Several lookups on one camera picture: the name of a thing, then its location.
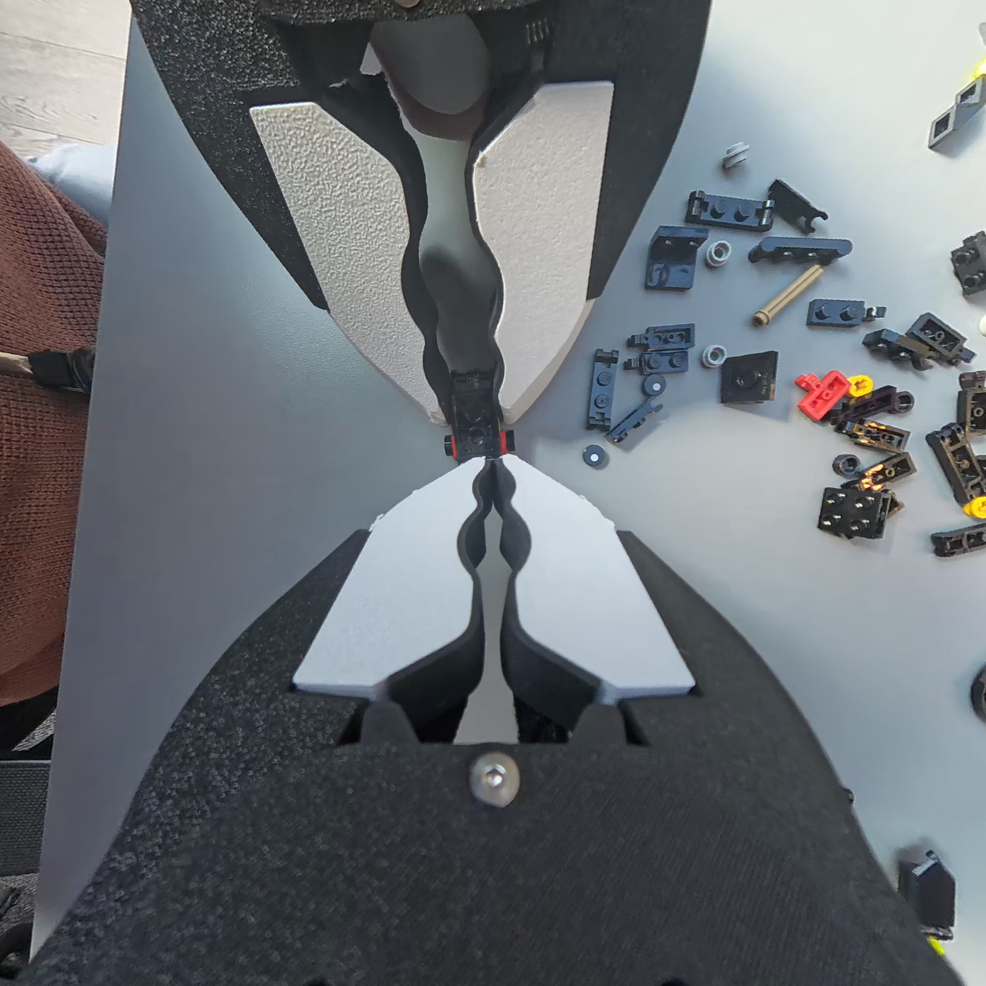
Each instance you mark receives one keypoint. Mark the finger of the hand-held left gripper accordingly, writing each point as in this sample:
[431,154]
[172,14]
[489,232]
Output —
[539,216]
[339,216]

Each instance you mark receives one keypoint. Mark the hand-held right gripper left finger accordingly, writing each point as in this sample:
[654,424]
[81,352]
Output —
[385,608]

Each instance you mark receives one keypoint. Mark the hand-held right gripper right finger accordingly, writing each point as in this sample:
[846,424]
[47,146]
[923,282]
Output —
[593,608]

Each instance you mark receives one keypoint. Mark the small black toy brick car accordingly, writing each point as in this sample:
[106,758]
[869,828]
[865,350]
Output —
[477,408]

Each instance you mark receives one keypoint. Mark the grey desk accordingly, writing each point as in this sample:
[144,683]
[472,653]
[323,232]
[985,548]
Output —
[732,616]

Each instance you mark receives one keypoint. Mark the small black round tile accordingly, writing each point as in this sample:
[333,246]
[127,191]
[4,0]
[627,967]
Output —
[595,457]

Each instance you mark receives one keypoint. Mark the pale blue cloth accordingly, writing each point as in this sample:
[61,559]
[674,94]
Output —
[77,181]

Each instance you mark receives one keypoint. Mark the grey round toy stud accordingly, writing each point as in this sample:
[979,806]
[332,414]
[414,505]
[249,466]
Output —
[718,253]
[714,354]

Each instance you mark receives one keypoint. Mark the light grey small toy piece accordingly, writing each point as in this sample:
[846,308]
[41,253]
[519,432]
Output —
[737,154]

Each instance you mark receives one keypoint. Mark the tan toy bar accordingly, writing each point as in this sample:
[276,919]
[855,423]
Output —
[789,296]

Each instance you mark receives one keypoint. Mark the pile of dark toy bricks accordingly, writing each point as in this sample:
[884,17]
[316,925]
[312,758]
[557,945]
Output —
[851,512]

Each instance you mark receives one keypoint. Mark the red clip brick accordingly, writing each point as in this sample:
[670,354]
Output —
[820,393]

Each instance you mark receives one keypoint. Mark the person's brown sweater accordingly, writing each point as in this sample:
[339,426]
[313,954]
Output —
[38,462]

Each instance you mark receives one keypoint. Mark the red yellow black brick model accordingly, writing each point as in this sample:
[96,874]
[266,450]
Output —
[928,886]

